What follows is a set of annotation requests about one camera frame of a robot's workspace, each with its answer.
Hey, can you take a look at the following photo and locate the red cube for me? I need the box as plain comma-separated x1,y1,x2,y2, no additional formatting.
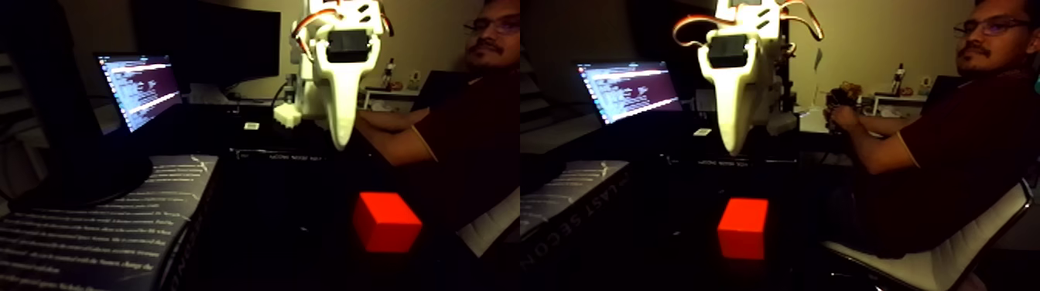
351,190,423,255

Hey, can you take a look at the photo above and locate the dark leader arm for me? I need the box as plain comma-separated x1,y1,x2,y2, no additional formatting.
823,81,862,138

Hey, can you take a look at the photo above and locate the person's left hand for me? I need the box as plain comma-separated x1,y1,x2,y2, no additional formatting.
829,104,860,133

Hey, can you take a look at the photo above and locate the black computer monitor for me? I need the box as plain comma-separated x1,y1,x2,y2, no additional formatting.
134,0,282,89

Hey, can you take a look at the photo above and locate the open laptop lit screen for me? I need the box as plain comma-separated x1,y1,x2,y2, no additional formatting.
95,53,184,133

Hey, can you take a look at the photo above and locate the black book white lettering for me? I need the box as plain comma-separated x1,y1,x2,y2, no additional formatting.
0,154,221,291

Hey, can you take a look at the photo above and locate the large black stand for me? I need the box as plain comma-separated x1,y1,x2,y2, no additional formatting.
0,0,154,214

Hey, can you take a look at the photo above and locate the person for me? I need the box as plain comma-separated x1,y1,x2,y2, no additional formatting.
826,0,1040,261

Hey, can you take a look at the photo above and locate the white office chair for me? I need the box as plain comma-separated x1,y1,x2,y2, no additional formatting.
820,183,1035,291

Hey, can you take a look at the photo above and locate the orange white servo cable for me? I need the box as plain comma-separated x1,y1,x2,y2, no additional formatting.
290,6,339,52

